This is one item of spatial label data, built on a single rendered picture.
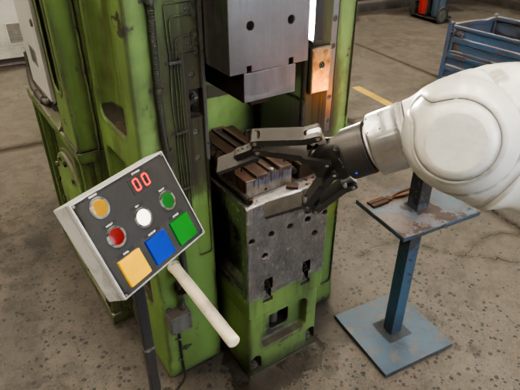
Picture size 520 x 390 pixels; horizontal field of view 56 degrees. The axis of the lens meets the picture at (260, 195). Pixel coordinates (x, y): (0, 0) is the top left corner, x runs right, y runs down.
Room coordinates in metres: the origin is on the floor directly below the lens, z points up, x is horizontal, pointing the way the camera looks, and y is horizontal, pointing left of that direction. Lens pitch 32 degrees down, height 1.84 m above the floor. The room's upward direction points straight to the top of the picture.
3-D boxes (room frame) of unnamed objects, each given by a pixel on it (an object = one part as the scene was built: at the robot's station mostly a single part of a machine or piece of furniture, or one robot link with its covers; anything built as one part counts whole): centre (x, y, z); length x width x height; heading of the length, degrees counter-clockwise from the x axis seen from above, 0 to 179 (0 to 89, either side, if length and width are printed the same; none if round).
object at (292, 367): (1.47, -0.06, 0.01); 0.58 x 0.39 x 0.01; 124
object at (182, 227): (1.15, 0.23, 1.01); 0.07 x 0.05 x 0.07; 149
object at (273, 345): (1.72, 0.04, 0.23); 0.55 x 0.37 x 0.47; 34
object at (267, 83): (1.68, 0.08, 1.32); 0.42 x 0.20 x 0.10; 34
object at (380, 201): (1.81, -0.71, 0.75); 0.60 x 0.04 x 0.01; 121
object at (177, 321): (1.41, 0.33, 0.36); 0.09 x 0.07 x 0.12; 124
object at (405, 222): (1.67, -0.65, 0.74); 0.40 x 0.30 x 0.02; 117
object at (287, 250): (1.72, 0.04, 0.69); 0.56 x 0.38 x 0.45; 34
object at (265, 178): (1.68, 0.08, 0.96); 0.42 x 0.20 x 0.09; 34
